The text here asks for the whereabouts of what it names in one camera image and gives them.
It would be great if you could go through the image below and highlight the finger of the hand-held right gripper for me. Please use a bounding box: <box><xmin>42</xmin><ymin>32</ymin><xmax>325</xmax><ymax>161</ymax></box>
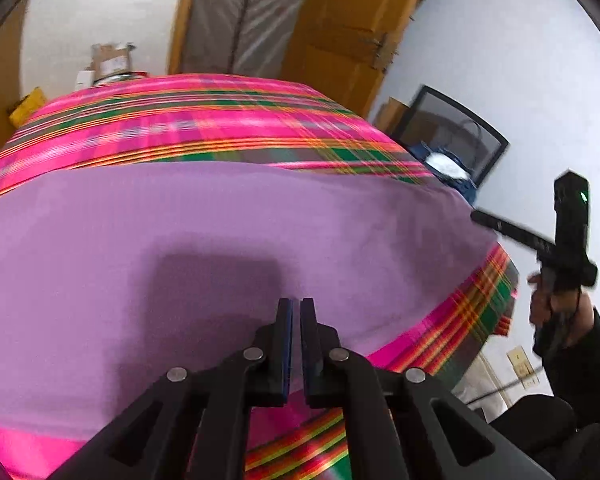
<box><xmin>471</xmin><ymin>210</ymin><xmax>556</xmax><ymax>256</ymax></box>

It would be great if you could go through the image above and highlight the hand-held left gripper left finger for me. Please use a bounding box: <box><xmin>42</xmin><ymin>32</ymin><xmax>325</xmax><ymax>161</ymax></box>
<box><xmin>45</xmin><ymin>298</ymin><xmax>293</xmax><ymax>480</ymax></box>

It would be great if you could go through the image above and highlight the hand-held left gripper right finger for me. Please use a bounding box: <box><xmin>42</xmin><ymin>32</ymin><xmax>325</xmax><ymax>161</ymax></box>
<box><xmin>300</xmin><ymin>298</ymin><xmax>556</xmax><ymax>480</ymax></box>

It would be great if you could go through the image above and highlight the purple fleece garment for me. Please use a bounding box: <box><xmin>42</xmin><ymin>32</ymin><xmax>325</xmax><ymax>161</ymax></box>
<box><xmin>0</xmin><ymin>160</ymin><xmax>501</xmax><ymax>443</ymax></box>

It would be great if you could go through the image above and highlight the person's right forearm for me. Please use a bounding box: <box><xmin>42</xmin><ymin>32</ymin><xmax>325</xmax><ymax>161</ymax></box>
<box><xmin>545</xmin><ymin>310</ymin><xmax>600</xmax><ymax>411</ymax></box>

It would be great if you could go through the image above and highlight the person's right hand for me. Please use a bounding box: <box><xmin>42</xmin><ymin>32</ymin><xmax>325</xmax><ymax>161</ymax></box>
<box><xmin>528</xmin><ymin>274</ymin><xmax>595</xmax><ymax>346</ymax></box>

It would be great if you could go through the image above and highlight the black mesh chair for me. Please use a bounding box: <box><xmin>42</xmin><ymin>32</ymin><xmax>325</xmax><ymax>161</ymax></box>
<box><xmin>395</xmin><ymin>85</ymin><xmax>510</xmax><ymax>186</ymax></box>

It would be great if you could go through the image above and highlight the flat cardboard box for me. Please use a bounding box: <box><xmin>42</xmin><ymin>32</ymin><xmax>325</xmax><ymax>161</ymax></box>
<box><xmin>375</xmin><ymin>97</ymin><xmax>411</xmax><ymax>136</ymax></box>

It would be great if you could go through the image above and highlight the person's black clothing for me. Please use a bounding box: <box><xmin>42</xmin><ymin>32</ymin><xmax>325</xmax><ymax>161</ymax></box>
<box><xmin>490</xmin><ymin>395</ymin><xmax>600</xmax><ymax>480</ymax></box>

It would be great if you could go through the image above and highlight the pink plaid tablecloth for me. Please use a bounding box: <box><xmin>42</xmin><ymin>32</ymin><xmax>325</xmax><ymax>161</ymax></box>
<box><xmin>0</xmin><ymin>74</ymin><xmax>521</xmax><ymax>480</ymax></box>

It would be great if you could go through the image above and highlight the wooden door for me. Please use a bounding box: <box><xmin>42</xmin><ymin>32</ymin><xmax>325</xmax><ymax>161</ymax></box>
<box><xmin>280</xmin><ymin>0</ymin><xmax>436</xmax><ymax>118</ymax></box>

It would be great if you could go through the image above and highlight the open cardboard box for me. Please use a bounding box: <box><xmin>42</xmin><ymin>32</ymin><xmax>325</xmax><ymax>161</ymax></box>
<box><xmin>91</xmin><ymin>42</ymin><xmax>135</xmax><ymax>81</ymax></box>

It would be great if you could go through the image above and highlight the clear plastic door curtain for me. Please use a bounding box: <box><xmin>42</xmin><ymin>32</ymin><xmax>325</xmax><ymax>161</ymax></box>
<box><xmin>180</xmin><ymin>0</ymin><xmax>321</xmax><ymax>78</ymax></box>

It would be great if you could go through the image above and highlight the yellow bag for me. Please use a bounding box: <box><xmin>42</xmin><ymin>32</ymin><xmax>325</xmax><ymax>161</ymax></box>
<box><xmin>9</xmin><ymin>89</ymin><xmax>47</xmax><ymax>128</ymax></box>

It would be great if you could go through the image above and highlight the wooden wardrobe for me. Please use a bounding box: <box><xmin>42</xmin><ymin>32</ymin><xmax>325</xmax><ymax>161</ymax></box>
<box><xmin>0</xmin><ymin>0</ymin><xmax>31</xmax><ymax>171</ymax></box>

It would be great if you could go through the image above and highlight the blue drawstring bag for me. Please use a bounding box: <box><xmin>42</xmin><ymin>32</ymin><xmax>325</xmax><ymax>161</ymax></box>
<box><xmin>407</xmin><ymin>142</ymin><xmax>476</xmax><ymax>201</ymax></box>

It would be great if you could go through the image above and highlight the beige wall outlet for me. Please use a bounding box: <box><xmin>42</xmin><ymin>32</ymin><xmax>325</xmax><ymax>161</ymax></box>
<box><xmin>506</xmin><ymin>345</ymin><xmax>541</xmax><ymax>391</ymax></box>

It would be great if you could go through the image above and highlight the black cable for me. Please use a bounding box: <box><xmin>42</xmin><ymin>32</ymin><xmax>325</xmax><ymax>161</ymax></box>
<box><xmin>460</xmin><ymin>370</ymin><xmax>546</xmax><ymax>406</ymax></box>

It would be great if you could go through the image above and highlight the metal door handle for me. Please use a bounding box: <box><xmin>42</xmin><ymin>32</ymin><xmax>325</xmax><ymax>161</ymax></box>
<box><xmin>370</xmin><ymin>35</ymin><xmax>398</xmax><ymax>71</ymax></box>

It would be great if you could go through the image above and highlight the wooden door frame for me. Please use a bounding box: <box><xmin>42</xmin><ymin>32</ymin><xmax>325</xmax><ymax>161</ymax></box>
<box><xmin>167</xmin><ymin>0</ymin><xmax>206</xmax><ymax>76</ymax></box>

